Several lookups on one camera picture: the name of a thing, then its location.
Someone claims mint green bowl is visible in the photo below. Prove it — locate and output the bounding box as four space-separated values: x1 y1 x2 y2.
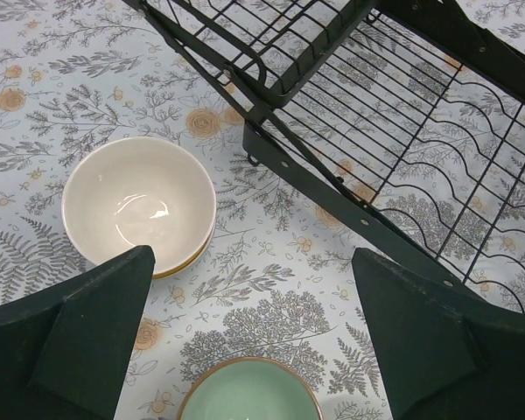
176 357 324 420

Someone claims cream bowl with yellow stripe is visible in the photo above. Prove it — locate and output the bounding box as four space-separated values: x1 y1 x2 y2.
152 239 211 280

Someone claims floral patterned table mat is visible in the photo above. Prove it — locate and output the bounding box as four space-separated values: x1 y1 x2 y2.
0 0 525 420

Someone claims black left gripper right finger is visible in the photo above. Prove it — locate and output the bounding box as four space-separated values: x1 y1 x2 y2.
353 248 525 419

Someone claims cream ceramic bowl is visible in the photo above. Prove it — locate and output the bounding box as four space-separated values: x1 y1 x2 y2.
61 136 217 274

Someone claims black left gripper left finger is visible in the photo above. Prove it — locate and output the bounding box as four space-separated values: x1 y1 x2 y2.
0 246 155 419

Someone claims black wire dish rack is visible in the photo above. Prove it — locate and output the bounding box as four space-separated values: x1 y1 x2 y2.
129 1 525 313

